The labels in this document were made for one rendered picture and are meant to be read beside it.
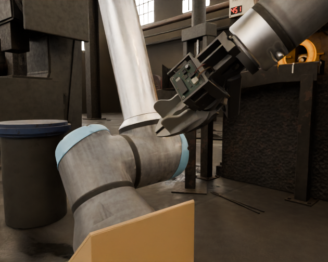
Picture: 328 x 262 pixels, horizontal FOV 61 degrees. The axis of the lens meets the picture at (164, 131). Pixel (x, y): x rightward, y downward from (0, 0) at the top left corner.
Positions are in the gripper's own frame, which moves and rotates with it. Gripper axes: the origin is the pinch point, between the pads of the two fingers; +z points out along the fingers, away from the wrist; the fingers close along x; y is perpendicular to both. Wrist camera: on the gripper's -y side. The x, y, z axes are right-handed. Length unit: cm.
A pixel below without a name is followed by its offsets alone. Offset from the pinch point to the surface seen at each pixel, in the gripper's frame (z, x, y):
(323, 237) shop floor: 1, 23, -88
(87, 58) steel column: 299, -618, -350
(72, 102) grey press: 180, -240, -147
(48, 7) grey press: 103, -284, -73
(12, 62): 259, -389, -115
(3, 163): 77, -45, -8
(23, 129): 58, -48, -6
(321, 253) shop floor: 3, 28, -75
